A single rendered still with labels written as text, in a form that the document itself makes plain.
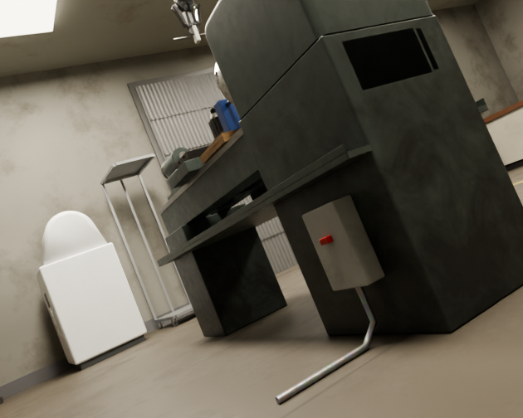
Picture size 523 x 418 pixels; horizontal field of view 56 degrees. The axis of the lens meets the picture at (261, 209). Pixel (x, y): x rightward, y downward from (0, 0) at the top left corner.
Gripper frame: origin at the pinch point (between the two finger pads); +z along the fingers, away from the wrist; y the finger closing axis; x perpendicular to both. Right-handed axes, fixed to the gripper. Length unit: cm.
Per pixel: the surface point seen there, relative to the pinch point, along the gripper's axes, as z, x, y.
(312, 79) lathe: 54, 62, 2
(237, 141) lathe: 47.4, -3.5, -3.4
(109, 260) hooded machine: 44, -292, 6
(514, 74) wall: -89, -367, -811
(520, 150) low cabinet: 61, -267, -581
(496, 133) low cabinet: 26, -288, -578
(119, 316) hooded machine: 96, -293, 11
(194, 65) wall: -175, -367, -181
